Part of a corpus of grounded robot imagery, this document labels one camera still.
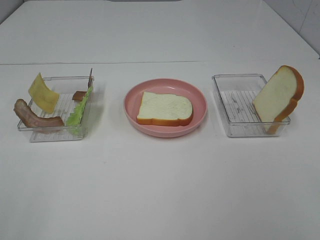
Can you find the white bread slice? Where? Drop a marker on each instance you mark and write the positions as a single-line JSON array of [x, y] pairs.
[[164, 110]]

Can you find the green lettuce leaf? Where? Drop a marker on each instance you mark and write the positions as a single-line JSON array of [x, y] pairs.
[[75, 117]]

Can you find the yellow cheese slice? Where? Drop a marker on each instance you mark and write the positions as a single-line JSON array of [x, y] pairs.
[[44, 98]]

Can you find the bacon strip front curved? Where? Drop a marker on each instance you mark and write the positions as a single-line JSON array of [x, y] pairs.
[[31, 120]]

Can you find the pink round plate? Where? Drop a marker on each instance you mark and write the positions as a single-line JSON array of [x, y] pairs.
[[133, 98]]

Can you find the clear plastic bread tray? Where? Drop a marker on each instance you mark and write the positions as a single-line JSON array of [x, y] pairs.
[[234, 95]]

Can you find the clear plastic ingredient tray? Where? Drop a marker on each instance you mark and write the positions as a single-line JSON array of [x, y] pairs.
[[66, 87]]

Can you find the leaning bread slice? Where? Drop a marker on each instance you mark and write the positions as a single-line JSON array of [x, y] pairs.
[[279, 97]]

